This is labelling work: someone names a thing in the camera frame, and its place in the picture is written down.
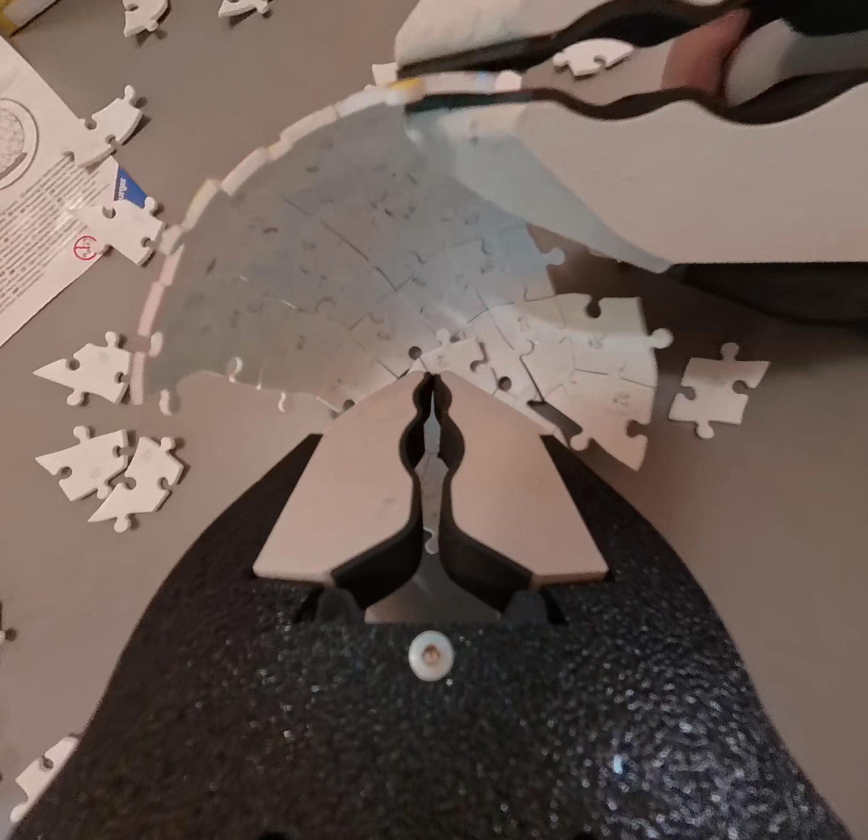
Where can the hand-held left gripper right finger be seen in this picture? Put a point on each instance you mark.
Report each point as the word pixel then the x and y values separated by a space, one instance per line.
pixel 522 501

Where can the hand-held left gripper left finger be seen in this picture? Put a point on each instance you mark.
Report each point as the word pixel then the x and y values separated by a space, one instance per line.
pixel 339 501

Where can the person's right hand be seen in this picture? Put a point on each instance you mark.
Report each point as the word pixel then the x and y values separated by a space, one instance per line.
pixel 698 60

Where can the white instruction leaflet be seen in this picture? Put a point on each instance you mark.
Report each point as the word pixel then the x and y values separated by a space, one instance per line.
pixel 41 257

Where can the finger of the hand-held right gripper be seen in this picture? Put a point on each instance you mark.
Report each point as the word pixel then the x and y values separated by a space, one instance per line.
pixel 678 189
pixel 529 6

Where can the large white puzzle ball shell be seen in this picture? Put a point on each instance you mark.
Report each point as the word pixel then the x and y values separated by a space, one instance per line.
pixel 305 277

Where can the scattered white puzzle pieces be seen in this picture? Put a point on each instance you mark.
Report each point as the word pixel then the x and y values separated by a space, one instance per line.
pixel 88 460

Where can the single white puzzle piece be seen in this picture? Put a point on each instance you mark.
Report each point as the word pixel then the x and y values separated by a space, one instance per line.
pixel 719 392

